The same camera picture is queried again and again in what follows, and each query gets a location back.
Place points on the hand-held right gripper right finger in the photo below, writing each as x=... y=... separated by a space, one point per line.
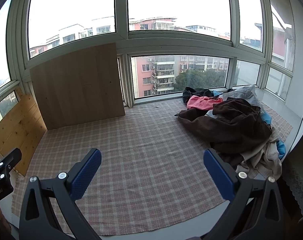
x=219 y=177

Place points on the brown sweater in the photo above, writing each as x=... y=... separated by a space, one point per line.
x=236 y=125

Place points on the dark grey jacket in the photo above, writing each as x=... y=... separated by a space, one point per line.
x=194 y=92

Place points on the pink plaid blanket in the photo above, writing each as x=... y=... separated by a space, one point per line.
x=146 y=150

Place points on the white window frame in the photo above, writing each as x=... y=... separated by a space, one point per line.
x=121 y=17

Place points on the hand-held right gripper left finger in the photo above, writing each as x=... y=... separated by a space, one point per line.
x=86 y=175

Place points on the light blue garment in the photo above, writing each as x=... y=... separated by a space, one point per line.
x=266 y=117

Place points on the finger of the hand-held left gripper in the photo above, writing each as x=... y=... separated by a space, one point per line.
x=10 y=158

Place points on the pale grey garment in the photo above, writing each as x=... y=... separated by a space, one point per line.
x=244 y=92

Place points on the light laminate wooden board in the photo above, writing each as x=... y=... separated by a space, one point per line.
x=79 y=87

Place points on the pine wood panel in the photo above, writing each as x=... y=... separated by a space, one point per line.
x=19 y=135

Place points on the beige garment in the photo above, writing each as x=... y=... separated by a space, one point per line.
x=264 y=160

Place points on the pink apartment building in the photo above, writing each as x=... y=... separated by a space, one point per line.
x=161 y=77

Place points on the pink garment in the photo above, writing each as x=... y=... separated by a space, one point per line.
x=199 y=103

